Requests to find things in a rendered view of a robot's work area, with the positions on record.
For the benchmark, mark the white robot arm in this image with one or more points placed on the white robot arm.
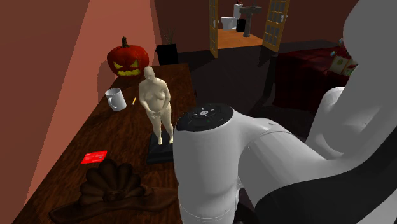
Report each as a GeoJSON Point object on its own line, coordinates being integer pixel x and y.
{"type": "Point", "coordinates": [279, 155]}

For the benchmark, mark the beige human figure statue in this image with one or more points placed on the beige human figure statue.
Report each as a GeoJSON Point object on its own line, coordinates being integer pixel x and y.
{"type": "Point", "coordinates": [155, 93]}

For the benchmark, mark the yellow pencil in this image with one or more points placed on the yellow pencil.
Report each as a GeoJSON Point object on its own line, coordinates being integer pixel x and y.
{"type": "Point", "coordinates": [133, 101]}

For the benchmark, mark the black planter with twigs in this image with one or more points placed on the black planter with twigs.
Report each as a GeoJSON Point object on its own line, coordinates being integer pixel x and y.
{"type": "Point", "coordinates": [167, 52]}

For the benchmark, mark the dark wooden table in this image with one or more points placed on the dark wooden table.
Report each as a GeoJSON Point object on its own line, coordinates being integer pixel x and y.
{"type": "Point", "coordinates": [124, 130]}

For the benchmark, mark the white mug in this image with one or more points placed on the white mug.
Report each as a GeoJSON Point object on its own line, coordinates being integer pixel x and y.
{"type": "Point", "coordinates": [116, 100]}

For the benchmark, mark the yellow glazed door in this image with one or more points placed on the yellow glazed door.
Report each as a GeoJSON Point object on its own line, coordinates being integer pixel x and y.
{"type": "Point", "coordinates": [275, 23]}
{"type": "Point", "coordinates": [213, 28]}

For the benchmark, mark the orange carved pumpkin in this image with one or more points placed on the orange carved pumpkin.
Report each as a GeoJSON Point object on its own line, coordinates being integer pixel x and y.
{"type": "Point", "coordinates": [127, 60]}

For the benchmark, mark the white toilet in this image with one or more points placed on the white toilet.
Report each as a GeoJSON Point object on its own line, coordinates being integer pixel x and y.
{"type": "Point", "coordinates": [229, 22]}

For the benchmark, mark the dark red bed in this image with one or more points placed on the dark red bed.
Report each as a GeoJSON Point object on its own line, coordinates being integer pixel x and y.
{"type": "Point", "coordinates": [304, 77]}

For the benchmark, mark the red card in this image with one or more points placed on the red card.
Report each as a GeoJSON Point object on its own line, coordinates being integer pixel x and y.
{"type": "Point", "coordinates": [94, 157]}

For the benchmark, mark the brown carved wooden turkey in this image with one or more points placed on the brown carved wooden turkey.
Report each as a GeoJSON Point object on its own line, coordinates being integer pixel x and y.
{"type": "Point", "coordinates": [114, 189]}

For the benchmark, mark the colourful patterned box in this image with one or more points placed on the colourful patterned box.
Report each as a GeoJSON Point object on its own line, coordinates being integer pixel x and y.
{"type": "Point", "coordinates": [342, 63]}

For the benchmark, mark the grey pedestal sink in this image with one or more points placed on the grey pedestal sink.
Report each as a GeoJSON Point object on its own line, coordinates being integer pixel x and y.
{"type": "Point", "coordinates": [248, 15]}

